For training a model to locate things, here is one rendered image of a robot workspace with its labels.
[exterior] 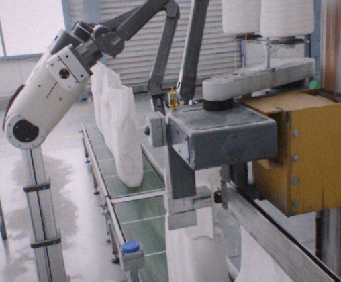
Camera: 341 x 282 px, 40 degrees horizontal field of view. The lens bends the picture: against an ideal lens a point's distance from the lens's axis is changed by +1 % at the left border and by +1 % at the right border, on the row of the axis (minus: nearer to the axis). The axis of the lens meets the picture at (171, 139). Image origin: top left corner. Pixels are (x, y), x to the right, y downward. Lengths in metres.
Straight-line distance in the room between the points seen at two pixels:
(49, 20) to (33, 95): 7.02
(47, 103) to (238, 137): 0.88
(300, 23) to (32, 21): 7.73
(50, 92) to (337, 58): 1.01
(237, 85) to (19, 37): 7.63
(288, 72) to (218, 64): 7.89
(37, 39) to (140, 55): 1.87
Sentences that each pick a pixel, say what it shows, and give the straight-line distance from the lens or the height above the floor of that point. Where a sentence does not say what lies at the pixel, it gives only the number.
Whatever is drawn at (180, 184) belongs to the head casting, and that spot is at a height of 1.11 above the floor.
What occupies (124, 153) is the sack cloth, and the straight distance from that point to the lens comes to 3.34.
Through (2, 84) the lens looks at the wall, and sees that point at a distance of 8.95.
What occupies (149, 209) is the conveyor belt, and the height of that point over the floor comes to 0.38.
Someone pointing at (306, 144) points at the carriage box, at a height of 1.23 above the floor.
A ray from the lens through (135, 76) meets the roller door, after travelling 9.00.
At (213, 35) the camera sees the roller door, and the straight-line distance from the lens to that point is 9.34.
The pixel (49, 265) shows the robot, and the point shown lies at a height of 0.58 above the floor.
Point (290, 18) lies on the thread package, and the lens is 1.29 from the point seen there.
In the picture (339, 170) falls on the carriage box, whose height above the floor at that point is 1.14.
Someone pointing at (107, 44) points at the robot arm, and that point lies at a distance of 1.64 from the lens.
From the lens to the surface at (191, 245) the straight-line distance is 1.75.
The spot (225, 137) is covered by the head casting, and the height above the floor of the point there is 1.31.
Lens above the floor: 1.65
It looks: 16 degrees down
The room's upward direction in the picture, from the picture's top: 5 degrees counter-clockwise
